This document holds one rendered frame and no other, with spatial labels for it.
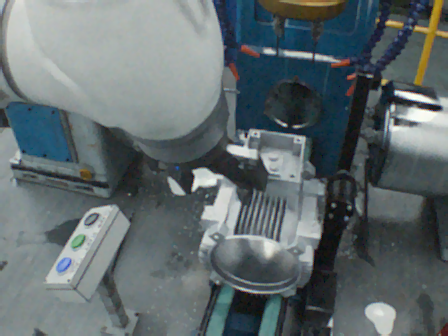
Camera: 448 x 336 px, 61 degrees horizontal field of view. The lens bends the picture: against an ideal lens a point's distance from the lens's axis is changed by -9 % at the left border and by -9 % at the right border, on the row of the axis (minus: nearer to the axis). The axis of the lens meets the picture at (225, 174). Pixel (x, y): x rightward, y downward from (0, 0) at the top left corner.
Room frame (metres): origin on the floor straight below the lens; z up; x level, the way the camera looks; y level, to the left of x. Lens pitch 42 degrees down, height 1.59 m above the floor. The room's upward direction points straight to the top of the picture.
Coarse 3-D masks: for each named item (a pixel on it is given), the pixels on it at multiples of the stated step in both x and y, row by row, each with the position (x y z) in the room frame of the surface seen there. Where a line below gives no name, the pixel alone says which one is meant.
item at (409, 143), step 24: (384, 96) 0.77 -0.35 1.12; (408, 96) 0.71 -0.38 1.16; (432, 96) 0.71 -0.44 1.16; (384, 120) 0.70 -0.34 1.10; (408, 120) 0.66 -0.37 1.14; (432, 120) 0.65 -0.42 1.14; (384, 144) 0.65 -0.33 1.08; (408, 144) 0.62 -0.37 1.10; (432, 144) 0.62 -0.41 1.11; (384, 168) 0.62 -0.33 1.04; (408, 168) 0.61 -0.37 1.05; (432, 168) 0.60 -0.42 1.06; (408, 192) 0.62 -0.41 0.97; (432, 192) 0.60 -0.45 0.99
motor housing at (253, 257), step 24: (240, 216) 0.45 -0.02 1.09; (264, 216) 0.44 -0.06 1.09; (288, 216) 0.45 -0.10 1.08; (312, 216) 0.47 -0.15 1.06; (240, 240) 0.51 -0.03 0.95; (264, 240) 0.40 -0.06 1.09; (216, 264) 0.43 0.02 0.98; (240, 264) 0.45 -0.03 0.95; (264, 264) 0.46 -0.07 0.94; (288, 264) 0.44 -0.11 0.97; (312, 264) 0.39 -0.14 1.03; (240, 288) 0.41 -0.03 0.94; (264, 288) 0.40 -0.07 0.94; (288, 288) 0.39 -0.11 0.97
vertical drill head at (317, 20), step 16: (272, 0) 0.77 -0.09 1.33; (288, 0) 0.76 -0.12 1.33; (304, 0) 0.76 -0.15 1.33; (320, 0) 0.76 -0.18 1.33; (336, 0) 0.77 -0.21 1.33; (272, 16) 0.80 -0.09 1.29; (288, 16) 0.76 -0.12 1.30; (304, 16) 0.74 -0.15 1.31; (320, 16) 0.75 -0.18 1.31; (336, 16) 0.78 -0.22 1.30; (320, 32) 0.77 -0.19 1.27
